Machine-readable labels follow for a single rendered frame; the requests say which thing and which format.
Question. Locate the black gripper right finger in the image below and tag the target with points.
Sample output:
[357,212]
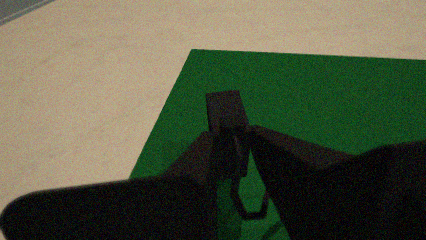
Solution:
[325,194]

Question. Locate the green circuit board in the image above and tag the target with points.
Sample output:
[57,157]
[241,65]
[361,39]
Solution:
[352,104]

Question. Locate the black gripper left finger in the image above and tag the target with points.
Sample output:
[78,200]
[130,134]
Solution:
[179,204]

